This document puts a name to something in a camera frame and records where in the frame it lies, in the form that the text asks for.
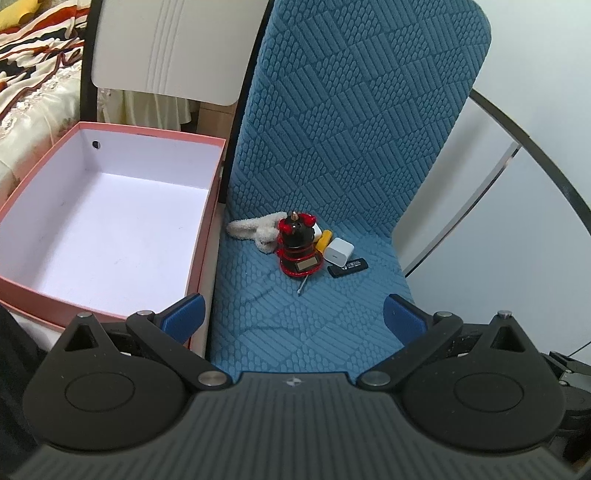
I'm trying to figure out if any black usb stick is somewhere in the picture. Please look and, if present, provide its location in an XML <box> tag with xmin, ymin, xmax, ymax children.
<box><xmin>328</xmin><ymin>258</ymin><xmax>369</xmax><ymax>278</ymax></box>

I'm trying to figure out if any small white charger cube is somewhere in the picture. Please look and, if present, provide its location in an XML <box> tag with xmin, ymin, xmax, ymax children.
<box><xmin>324</xmin><ymin>238</ymin><xmax>355</xmax><ymax>268</ymax></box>

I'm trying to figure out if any yellow handled screwdriver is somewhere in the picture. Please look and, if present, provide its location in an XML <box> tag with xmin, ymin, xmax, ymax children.
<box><xmin>297</xmin><ymin>230</ymin><xmax>332</xmax><ymax>296</ymax></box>

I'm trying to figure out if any large white charger block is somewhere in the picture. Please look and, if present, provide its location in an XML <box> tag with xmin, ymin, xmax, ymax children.
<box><xmin>313</xmin><ymin>224</ymin><xmax>322</xmax><ymax>242</ymax></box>

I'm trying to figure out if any red black toy figure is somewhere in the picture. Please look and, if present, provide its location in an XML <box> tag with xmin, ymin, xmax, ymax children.
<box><xmin>276</xmin><ymin>211</ymin><xmax>324</xmax><ymax>279</ymax></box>

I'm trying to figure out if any pink cardboard box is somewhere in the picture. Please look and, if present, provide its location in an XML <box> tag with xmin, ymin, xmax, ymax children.
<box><xmin>1</xmin><ymin>122</ymin><xmax>224</xmax><ymax>327</ymax></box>

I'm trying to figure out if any white fluffy plush item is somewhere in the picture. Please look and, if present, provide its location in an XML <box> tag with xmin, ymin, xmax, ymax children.
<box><xmin>225</xmin><ymin>212</ymin><xmax>287</xmax><ymax>254</ymax></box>

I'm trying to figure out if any blue textured chair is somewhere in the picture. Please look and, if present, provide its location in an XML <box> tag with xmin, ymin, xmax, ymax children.
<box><xmin>209</xmin><ymin>1</ymin><xmax>491</xmax><ymax>377</ymax></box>

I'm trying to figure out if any white bed footboard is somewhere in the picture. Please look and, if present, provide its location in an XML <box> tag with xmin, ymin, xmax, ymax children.
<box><xmin>80</xmin><ymin>1</ymin><xmax>273</xmax><ymax>121</ymax></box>

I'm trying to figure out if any patterned bed blanket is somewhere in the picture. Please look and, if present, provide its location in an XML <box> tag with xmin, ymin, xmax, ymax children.
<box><xmin>1</xmin><ymin>1</ymin><xmax>90</xmax><ymax>201</ymax></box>

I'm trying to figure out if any yellow pillow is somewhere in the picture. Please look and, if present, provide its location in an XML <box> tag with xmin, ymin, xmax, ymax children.
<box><xmin>0</xmin><ymin>0</ymin><xmax>41</xmax><ymax>30</ymax></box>

